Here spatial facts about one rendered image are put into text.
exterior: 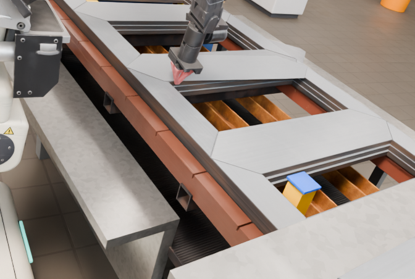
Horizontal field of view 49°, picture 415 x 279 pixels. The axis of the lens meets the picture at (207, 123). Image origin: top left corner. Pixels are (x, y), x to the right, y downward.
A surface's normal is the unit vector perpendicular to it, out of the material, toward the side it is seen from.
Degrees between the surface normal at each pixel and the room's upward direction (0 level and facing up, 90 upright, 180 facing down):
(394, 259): 0
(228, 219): 90
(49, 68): 90
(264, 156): 0
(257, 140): 0
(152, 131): 90
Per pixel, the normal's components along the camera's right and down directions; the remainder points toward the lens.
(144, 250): -0.80, 0.13
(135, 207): 0.25, -0.83
